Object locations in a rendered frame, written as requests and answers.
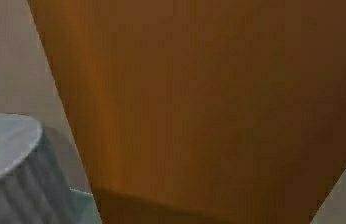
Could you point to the round table with grey cloth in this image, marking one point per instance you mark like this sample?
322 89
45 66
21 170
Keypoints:
17 166

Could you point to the brown wooden door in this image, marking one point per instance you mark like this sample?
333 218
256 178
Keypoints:
207 106

